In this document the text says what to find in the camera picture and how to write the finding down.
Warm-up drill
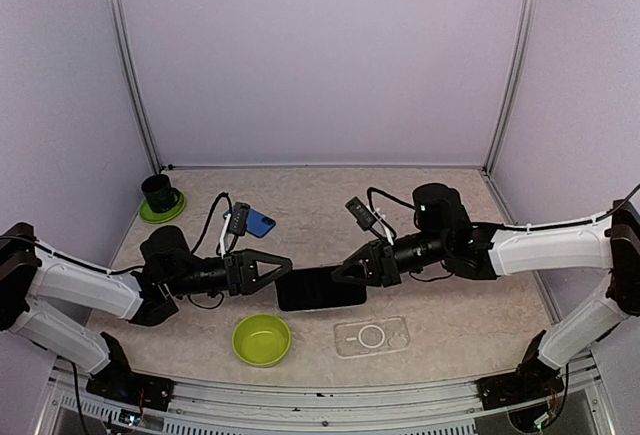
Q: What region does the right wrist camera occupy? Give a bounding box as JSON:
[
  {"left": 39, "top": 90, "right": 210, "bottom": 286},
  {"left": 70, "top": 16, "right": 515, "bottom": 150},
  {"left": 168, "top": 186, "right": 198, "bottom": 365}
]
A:
[{"left": 345, "top": 197, "right": 394, "bottom": 244}]

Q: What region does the aluminium frame post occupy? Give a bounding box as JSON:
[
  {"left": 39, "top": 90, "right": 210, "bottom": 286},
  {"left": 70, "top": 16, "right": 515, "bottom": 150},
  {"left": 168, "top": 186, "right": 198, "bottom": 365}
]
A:
[
  {"left": 107, "top": 0, "right": 163, "bottom": 174},
  {"left": 483, "top": 0, "right": 537, "bottom": 178}
]

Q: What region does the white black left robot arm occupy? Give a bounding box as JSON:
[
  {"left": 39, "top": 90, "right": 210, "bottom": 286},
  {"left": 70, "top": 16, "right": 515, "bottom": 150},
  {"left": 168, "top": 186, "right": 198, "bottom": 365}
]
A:
[{"left": 1, "top": 222, "right": 292, "bottom": 410}]

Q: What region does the front aluminium rail base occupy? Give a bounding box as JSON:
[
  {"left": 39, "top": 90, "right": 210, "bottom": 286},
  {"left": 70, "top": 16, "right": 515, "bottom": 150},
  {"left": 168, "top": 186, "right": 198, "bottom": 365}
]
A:
[{"left": 32, "top": 347, "right": 619, "bottom": 435}]

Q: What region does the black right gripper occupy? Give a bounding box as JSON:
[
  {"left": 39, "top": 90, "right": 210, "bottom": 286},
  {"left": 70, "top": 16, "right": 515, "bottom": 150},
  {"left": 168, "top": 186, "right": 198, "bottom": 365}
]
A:
[{"left": 332, "top": 230, "right": 450, "bottom": 286}]

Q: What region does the blue smartphone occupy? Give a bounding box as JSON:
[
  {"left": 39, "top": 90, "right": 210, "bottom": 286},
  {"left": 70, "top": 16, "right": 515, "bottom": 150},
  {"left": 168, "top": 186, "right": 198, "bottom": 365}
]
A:
[{"left": 245, "top": 208, "right": 276, "bottom": 238}]

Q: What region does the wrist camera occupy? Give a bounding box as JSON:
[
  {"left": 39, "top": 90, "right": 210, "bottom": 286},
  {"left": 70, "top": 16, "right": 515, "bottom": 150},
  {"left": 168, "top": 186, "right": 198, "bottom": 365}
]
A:
[
  {"left": 345, "top": 197, "right": 394, "bottom": 244},
  {"left": 217, "top": 202, "right": 251, "bottom": 256}
]

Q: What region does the dark green mug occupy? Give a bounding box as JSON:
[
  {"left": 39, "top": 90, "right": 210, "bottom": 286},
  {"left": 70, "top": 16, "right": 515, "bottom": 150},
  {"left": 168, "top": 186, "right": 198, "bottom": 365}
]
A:
[{"left": 141, "top": 174, "right": 179, "bottom": 213}]

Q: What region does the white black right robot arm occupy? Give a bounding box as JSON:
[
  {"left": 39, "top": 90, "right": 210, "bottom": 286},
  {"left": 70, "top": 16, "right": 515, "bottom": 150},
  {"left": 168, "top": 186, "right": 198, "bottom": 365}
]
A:
[{"left": 331, "top": 183, "right": 639, "bottom": 409}]

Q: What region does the green saucer plate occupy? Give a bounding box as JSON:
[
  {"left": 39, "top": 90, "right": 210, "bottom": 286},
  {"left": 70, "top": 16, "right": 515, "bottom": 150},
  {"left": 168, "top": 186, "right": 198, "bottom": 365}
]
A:
[{"left": 138, "top": 190, "right": 188, "bottom": 225}]

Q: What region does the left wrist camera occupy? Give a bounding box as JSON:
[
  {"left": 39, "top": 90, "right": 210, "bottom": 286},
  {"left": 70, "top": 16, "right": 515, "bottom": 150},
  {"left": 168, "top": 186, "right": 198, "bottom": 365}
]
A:
[{"left": 217, "top": 202, "right": 251, "bottom": 256}]

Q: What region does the left aluminium frame post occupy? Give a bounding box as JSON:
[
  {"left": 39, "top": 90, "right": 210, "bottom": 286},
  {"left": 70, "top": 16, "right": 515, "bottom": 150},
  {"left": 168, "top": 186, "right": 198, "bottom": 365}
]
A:
[{"left": 107, "top": 0, "right": 163, "bottom": 174}]

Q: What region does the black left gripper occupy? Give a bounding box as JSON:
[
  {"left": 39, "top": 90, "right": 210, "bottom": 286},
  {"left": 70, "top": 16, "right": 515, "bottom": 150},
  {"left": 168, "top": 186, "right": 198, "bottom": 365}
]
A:
[{"left": 166, "top": 248, "right": 292, "bottom": 296}]

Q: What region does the right aluminium frame post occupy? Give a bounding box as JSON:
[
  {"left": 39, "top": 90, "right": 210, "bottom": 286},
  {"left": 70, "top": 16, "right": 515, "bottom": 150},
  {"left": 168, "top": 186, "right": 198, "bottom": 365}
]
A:
[{"left": 483, "top": 0, "right": 537, "bottom": 178}]

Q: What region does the green bowl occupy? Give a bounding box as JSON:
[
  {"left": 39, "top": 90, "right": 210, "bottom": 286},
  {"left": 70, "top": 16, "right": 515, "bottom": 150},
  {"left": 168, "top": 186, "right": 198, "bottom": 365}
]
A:
[{"left": 232, "top": 314, "right": 292, "bottom": 368}]

